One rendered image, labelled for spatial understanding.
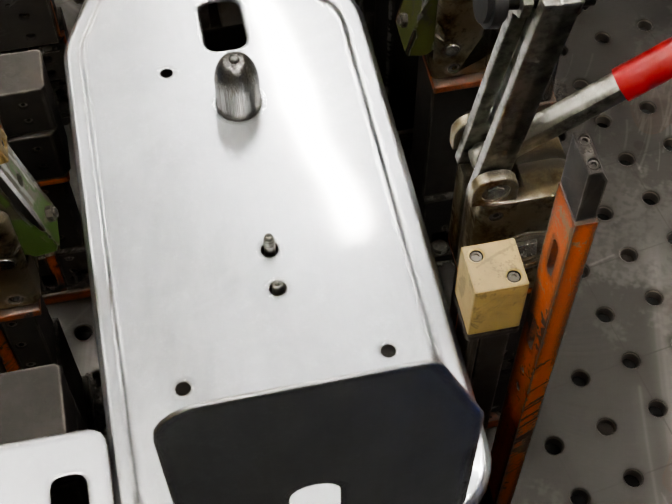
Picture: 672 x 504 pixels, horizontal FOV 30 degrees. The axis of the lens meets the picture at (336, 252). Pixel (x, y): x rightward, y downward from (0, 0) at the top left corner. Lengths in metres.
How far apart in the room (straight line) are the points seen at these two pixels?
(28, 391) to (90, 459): 0.08
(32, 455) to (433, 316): 0.26
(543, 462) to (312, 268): 0.36
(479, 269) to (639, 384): 0.42
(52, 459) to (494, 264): 0.29
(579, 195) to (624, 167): 0.62
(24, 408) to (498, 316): 0.30
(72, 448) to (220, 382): 0.10
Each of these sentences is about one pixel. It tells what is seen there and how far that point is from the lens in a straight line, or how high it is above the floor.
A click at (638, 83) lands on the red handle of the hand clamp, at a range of 0.77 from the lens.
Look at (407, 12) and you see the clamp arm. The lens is 0.94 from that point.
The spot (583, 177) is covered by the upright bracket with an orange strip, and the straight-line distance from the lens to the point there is 0.64.
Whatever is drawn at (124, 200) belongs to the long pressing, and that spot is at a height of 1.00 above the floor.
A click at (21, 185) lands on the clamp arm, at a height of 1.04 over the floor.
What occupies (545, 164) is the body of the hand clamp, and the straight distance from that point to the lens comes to 0.81.
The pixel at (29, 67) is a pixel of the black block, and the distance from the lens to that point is 0.96.
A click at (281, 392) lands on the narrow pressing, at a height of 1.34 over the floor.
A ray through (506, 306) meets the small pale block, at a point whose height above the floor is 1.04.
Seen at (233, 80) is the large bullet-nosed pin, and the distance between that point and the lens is 0.86.
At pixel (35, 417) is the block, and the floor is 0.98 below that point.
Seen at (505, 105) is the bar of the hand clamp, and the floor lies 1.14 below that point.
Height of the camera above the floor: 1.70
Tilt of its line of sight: 58 degrees down
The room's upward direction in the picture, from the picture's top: 1 degrees counter-clockwise
